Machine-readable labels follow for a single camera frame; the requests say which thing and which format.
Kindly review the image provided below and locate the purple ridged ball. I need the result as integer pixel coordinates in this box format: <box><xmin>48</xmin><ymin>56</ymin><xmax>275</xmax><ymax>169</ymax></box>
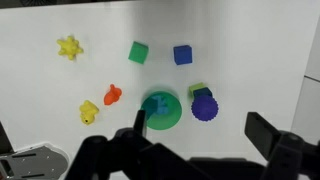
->
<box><xmin>191</xmin><ymin>95</ymin><xmax>219</xmax><ymax>122</ymax></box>

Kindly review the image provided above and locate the yellow spiky star toy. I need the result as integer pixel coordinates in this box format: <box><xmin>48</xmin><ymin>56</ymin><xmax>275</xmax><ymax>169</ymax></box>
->
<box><xmin>57</xmin><ymin>36</ymin><xmax>84</xmax><ymax>60</ymax></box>

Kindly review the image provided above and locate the green cube block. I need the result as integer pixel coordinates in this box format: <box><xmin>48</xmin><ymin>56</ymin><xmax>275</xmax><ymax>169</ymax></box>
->
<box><xmin>128</xmin><ymin>41</ymin><xmax>149</xmax><ymax>64</ymax></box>

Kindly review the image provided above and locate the blue cube block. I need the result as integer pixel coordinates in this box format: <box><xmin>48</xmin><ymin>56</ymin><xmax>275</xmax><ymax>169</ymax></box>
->
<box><xmin>173</xmin><ymin>45</ymin><xmax>192</xmax><ymax>65</ymax></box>

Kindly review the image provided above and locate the green plastic bowl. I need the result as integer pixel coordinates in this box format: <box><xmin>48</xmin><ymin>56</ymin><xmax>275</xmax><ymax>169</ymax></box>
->
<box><xmin>141</xmin><ymin>91</ymin><xmax>182</xmax><ymax>130</ymax></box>

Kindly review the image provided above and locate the blue toy inside bowl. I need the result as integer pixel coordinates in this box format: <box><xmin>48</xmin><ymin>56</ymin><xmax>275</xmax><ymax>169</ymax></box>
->
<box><xmin>153</xmin><ymin>95</ymin><xmax>169</xmax><ymax>115</ymax></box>

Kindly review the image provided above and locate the orange plastic toy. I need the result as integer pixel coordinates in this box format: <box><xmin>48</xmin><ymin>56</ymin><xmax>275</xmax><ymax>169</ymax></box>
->
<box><xmin>103</xmin><ymin>84</ymin><xmax>122</xmax><ymax>105</ymax></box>

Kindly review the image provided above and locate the yellow duck toy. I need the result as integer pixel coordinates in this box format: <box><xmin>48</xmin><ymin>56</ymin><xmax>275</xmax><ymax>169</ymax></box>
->
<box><xmin>79</xmin><ymin>100</ymin><xmax>99</xmax><ymax>125</ymax></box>

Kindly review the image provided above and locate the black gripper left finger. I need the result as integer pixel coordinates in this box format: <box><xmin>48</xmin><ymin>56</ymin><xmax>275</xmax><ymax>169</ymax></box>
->
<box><xmin>133</xmin><ymin>110</ymin><xmax>146</xmax><ymax>136</ymax></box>

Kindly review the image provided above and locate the dark blue small block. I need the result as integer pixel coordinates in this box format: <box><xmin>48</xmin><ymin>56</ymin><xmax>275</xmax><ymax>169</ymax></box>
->
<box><xmin>193</xmin><ymin>87</ymin><xmax>212</xmax><ymax>97</ymax></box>

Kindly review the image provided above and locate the lime green small block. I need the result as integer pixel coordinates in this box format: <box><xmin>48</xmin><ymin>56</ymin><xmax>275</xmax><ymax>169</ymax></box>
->
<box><xmin>189</xmin><ymin>82</ymin><xmax>206</xmax><ymax>97</ymax></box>

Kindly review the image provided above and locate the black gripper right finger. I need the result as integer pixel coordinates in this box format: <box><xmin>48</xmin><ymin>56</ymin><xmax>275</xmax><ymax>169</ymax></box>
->
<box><xmin>244</xmin><ymin>112</ymin><xmax>281</xmax><ymax>160</ymax></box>

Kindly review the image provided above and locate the grey metal mounting plate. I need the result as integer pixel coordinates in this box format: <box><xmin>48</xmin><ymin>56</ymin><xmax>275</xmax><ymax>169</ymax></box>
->
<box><xmin>0</xmin><ymin>144</ymin><xmax>69</xmax><ymax>180</ymax></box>

